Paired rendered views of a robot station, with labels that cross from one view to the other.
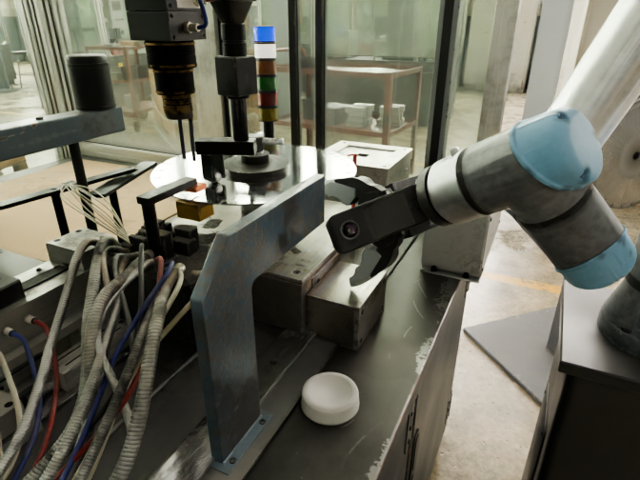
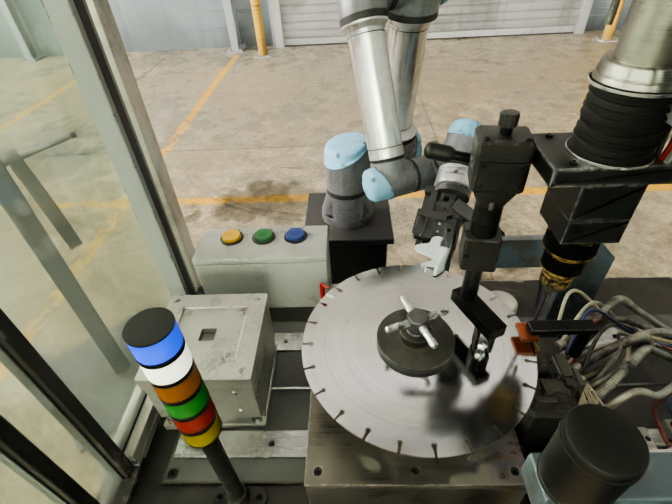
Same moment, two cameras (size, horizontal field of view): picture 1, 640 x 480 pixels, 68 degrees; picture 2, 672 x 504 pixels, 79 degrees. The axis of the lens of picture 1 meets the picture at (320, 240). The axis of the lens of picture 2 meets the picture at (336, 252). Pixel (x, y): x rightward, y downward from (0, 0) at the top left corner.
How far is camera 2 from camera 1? 1.10 m
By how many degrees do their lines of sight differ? 90
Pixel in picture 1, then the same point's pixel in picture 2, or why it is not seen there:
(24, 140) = not seen: outside the picture
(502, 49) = (155, 149)
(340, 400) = (503, 295)
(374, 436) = (501, 285)
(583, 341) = (370, 233)
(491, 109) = (174, 204)
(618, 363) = (381, 223)
